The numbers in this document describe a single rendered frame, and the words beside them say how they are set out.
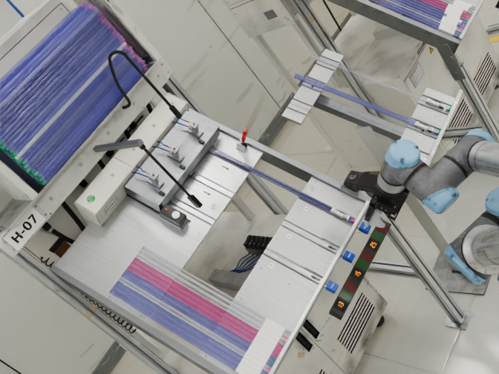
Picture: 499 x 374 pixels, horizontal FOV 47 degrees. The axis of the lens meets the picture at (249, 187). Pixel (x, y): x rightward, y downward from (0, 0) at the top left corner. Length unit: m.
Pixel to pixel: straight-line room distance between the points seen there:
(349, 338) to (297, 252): 0.66
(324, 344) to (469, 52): 1.59
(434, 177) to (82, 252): 1.03
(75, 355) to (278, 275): 1.99
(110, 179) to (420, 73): 1.46
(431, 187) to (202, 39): 2.72
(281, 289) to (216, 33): 2.57
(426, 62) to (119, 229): 1.56
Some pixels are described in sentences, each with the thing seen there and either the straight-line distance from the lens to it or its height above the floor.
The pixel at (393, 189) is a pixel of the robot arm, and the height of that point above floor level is 0.91.
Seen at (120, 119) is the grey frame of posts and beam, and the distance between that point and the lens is 1.84.
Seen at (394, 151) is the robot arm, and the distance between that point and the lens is 1.39.
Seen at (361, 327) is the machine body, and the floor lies 0.14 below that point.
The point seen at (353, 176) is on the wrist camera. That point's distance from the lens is 1.59.
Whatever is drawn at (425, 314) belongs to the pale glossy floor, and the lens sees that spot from 2.43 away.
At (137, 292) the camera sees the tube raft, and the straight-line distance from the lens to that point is 1.70.
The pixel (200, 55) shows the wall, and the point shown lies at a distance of 3.87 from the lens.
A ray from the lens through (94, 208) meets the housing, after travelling 1.76.
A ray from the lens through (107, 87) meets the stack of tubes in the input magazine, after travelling 1.80.
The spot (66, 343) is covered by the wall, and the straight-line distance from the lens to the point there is 3.45.
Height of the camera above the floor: 1.80
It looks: 28 degrees down
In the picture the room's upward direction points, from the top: 41 degrees counter-clockwise
